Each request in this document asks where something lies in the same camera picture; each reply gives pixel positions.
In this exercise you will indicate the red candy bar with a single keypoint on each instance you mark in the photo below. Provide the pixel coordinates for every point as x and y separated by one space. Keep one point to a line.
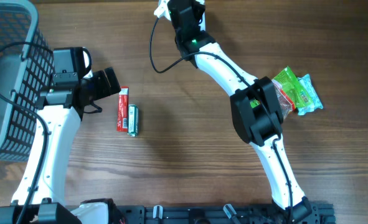
122 121

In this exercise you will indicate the dark grey plastic basket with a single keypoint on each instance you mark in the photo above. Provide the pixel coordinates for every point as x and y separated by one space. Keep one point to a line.
25 67

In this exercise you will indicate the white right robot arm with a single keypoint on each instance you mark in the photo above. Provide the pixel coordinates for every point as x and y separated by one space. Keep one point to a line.
256 113

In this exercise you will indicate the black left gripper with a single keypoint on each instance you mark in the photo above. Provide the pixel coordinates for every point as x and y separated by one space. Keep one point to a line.
104 89

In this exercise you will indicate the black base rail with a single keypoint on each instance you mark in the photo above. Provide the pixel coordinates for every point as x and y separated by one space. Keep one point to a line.
251 214

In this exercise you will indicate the white barcode scanner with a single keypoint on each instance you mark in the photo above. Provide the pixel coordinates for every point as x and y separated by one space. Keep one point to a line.
202 24

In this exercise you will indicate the green snack bag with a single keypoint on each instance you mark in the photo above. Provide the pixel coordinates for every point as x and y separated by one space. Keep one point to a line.
290 92

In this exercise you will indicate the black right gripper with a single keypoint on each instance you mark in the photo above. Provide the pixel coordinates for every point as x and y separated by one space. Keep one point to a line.
197 8

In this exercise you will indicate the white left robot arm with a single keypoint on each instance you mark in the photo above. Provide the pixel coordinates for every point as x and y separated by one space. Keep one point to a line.
40 195

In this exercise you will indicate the dark green gum pack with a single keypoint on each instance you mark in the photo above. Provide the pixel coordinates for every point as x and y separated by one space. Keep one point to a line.
133 120

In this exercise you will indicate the light blue tissue pack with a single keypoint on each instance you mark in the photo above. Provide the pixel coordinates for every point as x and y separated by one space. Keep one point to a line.
313 96

